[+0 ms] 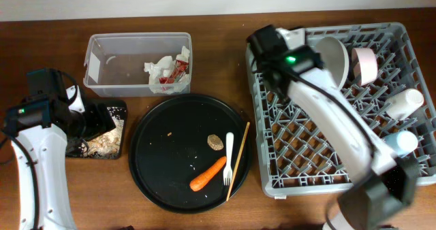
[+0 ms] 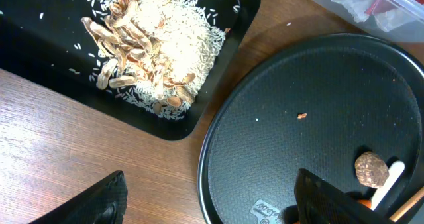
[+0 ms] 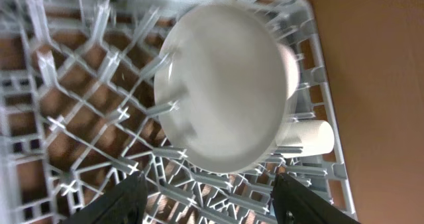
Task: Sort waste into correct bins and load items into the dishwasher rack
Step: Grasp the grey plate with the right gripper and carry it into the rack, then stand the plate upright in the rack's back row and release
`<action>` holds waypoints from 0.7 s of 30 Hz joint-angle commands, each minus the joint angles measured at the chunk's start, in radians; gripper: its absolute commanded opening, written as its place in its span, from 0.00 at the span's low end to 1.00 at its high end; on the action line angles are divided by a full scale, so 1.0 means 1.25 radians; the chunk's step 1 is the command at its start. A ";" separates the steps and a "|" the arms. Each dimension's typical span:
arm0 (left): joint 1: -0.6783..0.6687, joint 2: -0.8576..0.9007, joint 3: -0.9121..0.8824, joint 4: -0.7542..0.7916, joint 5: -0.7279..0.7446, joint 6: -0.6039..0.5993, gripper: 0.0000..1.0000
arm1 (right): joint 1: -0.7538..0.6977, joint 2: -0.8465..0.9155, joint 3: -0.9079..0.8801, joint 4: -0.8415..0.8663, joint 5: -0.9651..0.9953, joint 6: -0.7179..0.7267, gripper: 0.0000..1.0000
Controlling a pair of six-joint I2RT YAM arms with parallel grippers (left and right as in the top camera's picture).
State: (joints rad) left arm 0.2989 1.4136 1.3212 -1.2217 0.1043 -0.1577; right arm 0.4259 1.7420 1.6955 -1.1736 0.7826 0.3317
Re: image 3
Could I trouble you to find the grey round plate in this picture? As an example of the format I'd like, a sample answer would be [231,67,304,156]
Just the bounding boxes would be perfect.
[154,3,288,173]

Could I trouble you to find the grey plastic dishwasher rack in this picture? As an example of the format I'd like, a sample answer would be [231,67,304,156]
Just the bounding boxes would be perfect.
[1,0,356,223]

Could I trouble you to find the white cup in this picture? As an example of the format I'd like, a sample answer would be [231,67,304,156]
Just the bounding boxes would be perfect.
[274,120,335,158]

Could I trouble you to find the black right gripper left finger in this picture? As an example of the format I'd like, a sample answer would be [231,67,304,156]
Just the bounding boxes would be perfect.
[63,171,148,224]

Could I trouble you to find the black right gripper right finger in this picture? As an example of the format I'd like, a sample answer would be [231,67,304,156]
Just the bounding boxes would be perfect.
[271,173,360,224]

